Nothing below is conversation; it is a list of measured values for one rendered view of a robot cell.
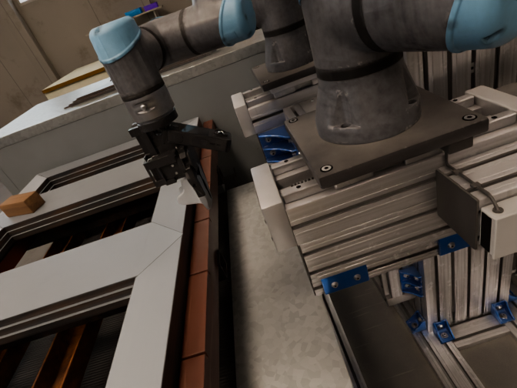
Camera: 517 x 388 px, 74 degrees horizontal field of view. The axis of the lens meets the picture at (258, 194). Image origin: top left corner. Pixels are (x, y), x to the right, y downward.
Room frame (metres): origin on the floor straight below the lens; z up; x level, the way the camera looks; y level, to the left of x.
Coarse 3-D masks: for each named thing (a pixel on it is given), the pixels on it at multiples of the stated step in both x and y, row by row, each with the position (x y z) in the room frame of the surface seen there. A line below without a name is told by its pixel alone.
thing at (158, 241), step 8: (152, 224) 0.70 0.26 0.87; (152, 232) 0.67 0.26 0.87; (160, 232) 0.66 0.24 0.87; (168, 232) 0.64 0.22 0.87; (152, 240) 0.64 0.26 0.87; (160, 240) 0.63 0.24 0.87; (168, 240) 0.61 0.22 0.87; (152, 248) 0.61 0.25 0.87; (160, 248) 0.60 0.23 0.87; (144, 256) 0.59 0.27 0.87; (152, 256) 0.58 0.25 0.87; (144, 264) 0.57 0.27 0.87
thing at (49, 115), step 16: (256, 32) 1.63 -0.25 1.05; (224, 48) 1.54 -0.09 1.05; (240, 48) 1.40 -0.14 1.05; (256, 48) 1.40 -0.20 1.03; (192, 64) 1.46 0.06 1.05; (208, 64) 1.42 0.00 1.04; (224, 64) 1.41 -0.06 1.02; (176, 80) 1.43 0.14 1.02; (64, 96) 2.00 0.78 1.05; (112, 96) 1.45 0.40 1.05; (32, 112) 1.85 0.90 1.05; (48, 112) 1.65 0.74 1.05; (64, 112) 1.49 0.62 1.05; (80, 112) 1.47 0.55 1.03; (96, 112) 1.46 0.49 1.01; (16, 128) 1.57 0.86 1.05; (32, 128) 1.48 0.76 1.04; (48, 128) 1.48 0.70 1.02; (0, 144) 1.50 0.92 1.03
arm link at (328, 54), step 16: (304, 0) 0.46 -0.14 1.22; (320, 0) 0.43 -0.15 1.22; (336, 0) 0.41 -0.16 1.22; (352, 0) 0.39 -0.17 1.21; (304, 16) 0.47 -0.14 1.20; (320, 16) 0.43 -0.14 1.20; (336, 16) 0.41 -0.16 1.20; (352, 16) 0.39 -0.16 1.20; (320, 32) 0.44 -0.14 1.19; (336, 32) 0.42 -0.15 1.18; (352, 32) 0.40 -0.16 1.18; (320, 48) 0.45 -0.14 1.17; (336, 48) 0.43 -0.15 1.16; (352, 48) 0.41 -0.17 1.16; (368, 48) 0.40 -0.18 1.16; (320, 64) 0.45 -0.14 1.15; (336, 64) 0.43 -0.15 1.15; (352, 64) 0.42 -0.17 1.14
